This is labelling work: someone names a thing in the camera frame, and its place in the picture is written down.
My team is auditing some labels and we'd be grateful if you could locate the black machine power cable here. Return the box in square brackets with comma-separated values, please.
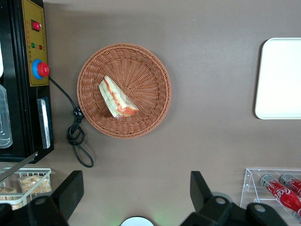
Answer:
[48, 76, 95, 168]

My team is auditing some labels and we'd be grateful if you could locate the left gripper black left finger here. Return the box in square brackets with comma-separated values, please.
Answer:
[27, 170, 85, 226]

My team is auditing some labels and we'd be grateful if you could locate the cream plastic tray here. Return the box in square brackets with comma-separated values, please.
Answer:
[254, 37, 301, 120]

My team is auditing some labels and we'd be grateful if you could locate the clear acrylic bottle rack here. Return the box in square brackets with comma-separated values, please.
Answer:
[239, 168, 301, 222]

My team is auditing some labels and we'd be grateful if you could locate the red cola bottle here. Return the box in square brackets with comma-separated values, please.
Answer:
[260, 174, 301, 214]
[279, 172, 301, 196]

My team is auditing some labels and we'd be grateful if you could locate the triangle sandwich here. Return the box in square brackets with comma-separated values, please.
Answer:
[98, 75, 139, 119]

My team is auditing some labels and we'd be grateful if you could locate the round brown wicker basket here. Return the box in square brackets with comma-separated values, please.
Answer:
[77, 42, 172, 139]

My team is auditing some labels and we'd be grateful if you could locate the clear plastic container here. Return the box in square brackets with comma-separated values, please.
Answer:
[0, 84, 13, 149]

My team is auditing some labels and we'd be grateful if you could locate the clear bin of snacks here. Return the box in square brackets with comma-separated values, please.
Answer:
[0, 167, 52, 210]

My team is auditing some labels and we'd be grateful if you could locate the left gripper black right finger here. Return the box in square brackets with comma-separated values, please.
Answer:
[181, 170, 236, 226]

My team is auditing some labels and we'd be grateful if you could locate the clear wrapped snack pack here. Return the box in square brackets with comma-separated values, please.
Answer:
[18, 175, 52, 196]
[0, 187, 17, 201]

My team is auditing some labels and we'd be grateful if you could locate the black machine yellow control panel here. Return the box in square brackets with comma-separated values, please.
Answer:
[0, 0, 55, 183]

